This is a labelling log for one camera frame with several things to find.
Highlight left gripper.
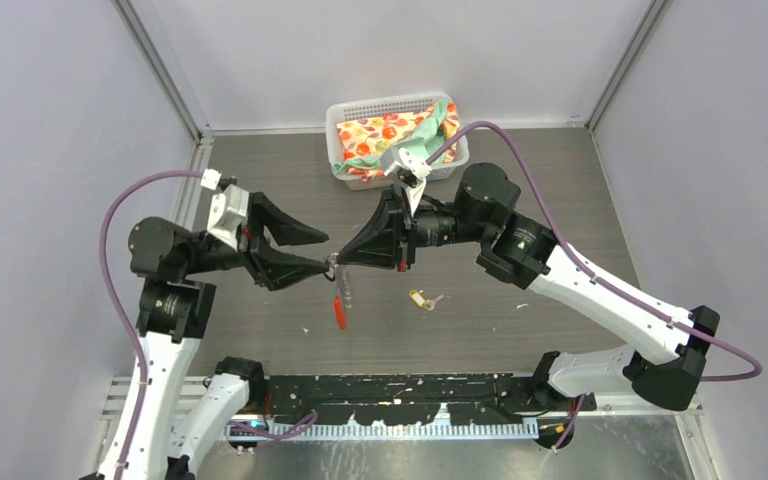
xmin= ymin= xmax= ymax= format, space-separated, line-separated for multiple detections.
xmin=183 ymin=192 xmax=330 ymax=287

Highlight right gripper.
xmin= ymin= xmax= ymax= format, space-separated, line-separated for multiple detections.
xmin=337 ymin=181 xmax=492 ymax=271

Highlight metal key holder red handle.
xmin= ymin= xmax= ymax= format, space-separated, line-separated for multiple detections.
xmin=328 ymin=252 xmax=354 ymax=331

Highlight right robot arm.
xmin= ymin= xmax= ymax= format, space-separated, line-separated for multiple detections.
xmin=336 ymin=163 xmax=719 ymax=411

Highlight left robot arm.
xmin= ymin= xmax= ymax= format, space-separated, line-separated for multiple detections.
xmin=91 ymin=187 xmax=329 ymax=479

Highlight colourful patterned cloth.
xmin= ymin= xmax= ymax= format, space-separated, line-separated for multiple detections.
xmin=331 ymin=99 xmax=461 ymax=184

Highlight white plastic basket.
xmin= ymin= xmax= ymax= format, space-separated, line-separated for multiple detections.
xmin=325 ymin=91 xmax=471 ymax=191

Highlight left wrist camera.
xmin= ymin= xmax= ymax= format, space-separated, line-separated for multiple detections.
xmin=206 ymin=185 xmax=250 ymax=251

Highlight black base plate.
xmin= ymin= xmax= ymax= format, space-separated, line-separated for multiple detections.
xmin=239 ymin=373 xmax=577 ymax=426

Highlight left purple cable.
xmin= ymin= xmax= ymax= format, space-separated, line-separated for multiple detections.
xmin=99 ymin=169 xmax=322 ymax=480

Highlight purple cable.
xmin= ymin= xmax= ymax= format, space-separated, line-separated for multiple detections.
xmin=423 ymin=120 xmax=763 ymax=453
xmin=99 ymin=169 xmax=322 ymax=480

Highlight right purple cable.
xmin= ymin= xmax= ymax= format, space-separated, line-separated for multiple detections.
xmin=423 ymin=120 xmax=763 ymax=453

